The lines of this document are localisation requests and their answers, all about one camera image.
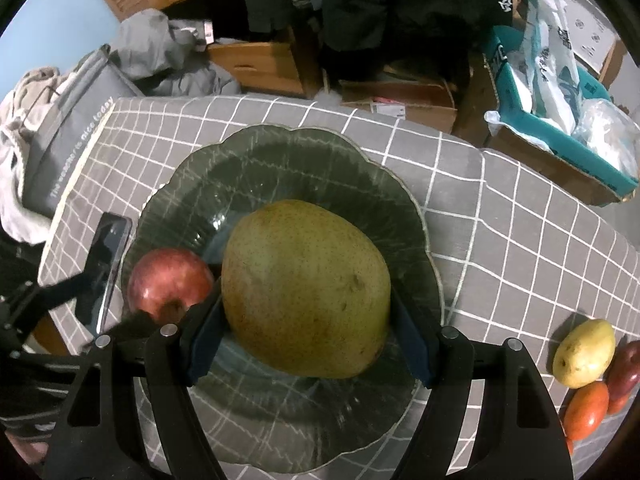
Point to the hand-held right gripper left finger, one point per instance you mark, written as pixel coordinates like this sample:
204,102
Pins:
205,340

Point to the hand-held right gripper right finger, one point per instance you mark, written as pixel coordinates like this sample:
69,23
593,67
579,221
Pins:
410,340

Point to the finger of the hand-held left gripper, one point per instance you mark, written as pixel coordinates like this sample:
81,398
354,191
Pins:
60,290

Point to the yellow-red apple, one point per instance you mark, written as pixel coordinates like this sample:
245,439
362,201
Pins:
305,285

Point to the yellow-green apple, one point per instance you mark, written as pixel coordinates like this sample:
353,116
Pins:
582,355

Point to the orange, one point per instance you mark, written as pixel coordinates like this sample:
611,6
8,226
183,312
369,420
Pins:
569,446
585,412

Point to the green glass plate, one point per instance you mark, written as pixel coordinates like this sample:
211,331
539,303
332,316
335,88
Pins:
300,170

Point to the dark red apple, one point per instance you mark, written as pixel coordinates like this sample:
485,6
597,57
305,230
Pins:
627,372

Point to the black smartphone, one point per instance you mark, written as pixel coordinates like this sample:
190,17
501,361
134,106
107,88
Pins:
112,280

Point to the grey checked tablecloth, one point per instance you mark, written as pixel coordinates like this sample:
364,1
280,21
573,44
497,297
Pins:
525,240

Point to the grey fabric bag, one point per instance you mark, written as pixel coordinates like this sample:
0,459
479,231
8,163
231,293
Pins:
75,125

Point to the beige cloth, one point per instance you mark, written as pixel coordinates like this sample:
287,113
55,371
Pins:
30,87

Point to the flat cardboard box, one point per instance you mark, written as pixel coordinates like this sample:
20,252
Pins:
400,95

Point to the teal cardboard box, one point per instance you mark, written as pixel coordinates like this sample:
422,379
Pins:
525,115

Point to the grey clothing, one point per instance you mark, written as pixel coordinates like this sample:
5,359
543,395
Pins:
165,55

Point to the clear plastic bag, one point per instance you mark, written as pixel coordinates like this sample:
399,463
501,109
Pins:
605,125

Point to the white printed plastic bag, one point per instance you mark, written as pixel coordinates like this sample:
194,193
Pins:
550,60

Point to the black jacket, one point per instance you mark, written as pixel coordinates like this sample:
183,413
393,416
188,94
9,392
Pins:
400,5

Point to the white printed box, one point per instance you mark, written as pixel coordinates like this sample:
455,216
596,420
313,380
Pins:
590,30

